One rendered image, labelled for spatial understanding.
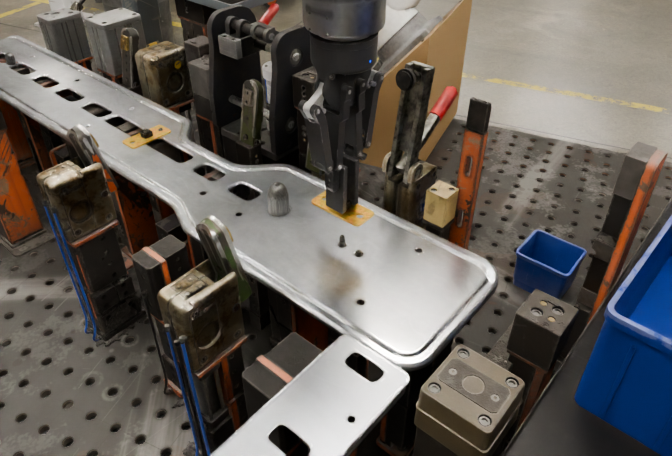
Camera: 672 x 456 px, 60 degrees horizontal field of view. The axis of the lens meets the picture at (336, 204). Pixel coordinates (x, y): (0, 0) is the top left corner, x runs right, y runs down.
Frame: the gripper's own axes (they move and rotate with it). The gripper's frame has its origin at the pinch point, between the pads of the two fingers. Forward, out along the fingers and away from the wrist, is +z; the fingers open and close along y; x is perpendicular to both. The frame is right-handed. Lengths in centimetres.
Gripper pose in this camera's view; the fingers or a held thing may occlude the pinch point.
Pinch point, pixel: (342, 183)
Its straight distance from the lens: 75.3
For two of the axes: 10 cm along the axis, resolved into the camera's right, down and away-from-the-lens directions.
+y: -6.5, 4.5, -6.1
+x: 7.6, 3.9, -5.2
